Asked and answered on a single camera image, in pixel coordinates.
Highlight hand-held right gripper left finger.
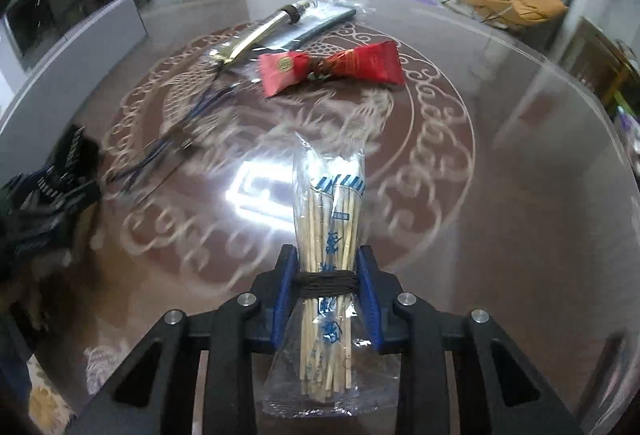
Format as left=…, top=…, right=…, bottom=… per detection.
left=60, top=243, right=301, bottom=435

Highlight bagged bundle of wooden chopsticks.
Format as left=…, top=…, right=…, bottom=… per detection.
left=260, top=131, right=381, bottom=418

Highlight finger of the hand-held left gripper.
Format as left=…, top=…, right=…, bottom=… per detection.
left=0, top=165, right=101, bottom=236

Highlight red foil packet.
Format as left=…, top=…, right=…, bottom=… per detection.
left=257, top=40, right=405, bottom=97

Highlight orange lounge chair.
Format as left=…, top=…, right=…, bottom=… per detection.
left=442, top=0, right=570, bottom=33

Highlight dark shelf unit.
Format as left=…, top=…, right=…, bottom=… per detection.
left=5, top=0, right=96, bottom=61

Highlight dark sheath in plastic bag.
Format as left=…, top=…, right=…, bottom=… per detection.
left=260, top=0, right=368, bottom=53

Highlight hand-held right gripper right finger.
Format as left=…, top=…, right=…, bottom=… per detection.
left=354, top=245, right=586, bottom=435

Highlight brown wooden chair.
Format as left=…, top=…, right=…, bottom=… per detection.
left=560, top=15, right=640, bottom=106

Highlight knife with metal handle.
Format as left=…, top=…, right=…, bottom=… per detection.
left=212, top=0, right=318, bottom=66

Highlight blue handled scissors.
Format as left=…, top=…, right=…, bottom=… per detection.
left=107, top=80, right=251, bottom=188

